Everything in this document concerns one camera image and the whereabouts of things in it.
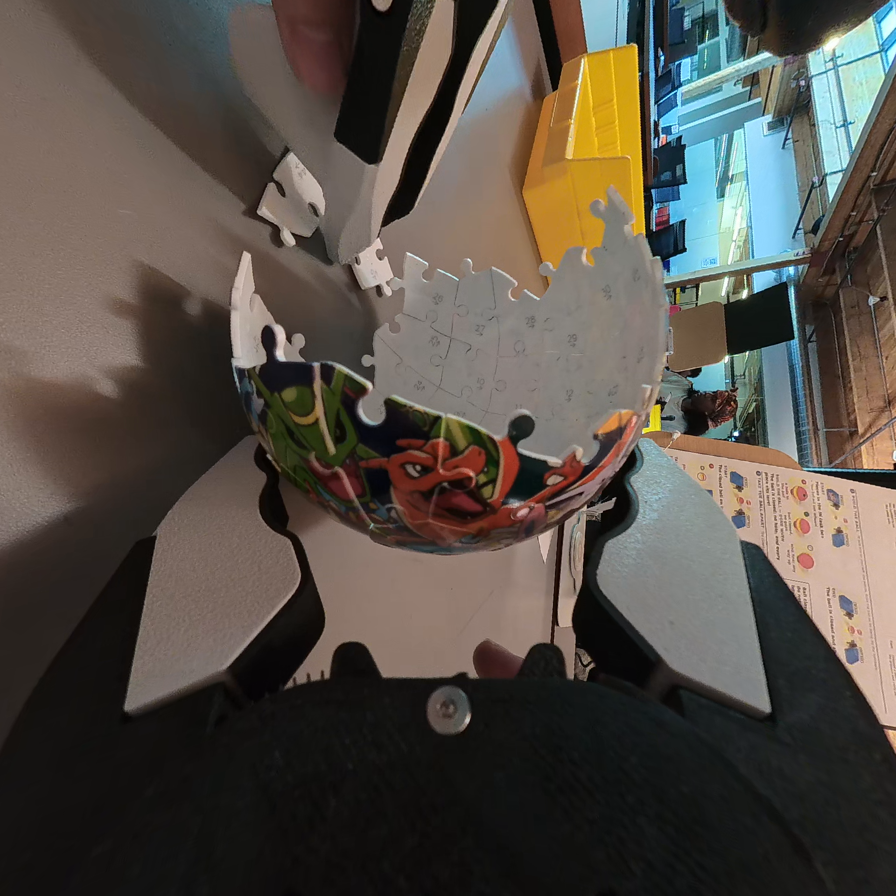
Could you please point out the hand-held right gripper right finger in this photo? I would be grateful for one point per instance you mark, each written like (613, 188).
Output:
(682, 602)

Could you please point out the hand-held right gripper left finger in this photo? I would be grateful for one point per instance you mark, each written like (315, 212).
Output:
(210, 602)

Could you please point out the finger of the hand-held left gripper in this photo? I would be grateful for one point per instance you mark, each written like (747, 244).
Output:
(413, 133)
(504, 10)

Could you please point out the single puzzle piece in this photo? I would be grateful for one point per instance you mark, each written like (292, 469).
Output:
(294, 196)
(371, 266)

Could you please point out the colourful puzzle ball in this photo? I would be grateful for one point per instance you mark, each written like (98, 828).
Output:
(525, 350)

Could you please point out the person's left hand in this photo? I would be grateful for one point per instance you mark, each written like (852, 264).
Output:
(315, 42)

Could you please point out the person's right hand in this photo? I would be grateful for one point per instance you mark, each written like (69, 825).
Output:
(497, 659)

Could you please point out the clipboard with paper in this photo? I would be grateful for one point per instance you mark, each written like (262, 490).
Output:
(805, 546)

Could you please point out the yellow plastic bin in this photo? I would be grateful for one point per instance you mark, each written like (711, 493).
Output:
(581, 154)

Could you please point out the dark storage rack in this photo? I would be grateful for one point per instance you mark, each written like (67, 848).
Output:
(668, 168)

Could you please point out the tan rounded panel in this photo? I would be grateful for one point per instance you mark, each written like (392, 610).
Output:
(696, 336)

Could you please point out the black panel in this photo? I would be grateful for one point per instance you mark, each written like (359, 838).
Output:
(759, 318)

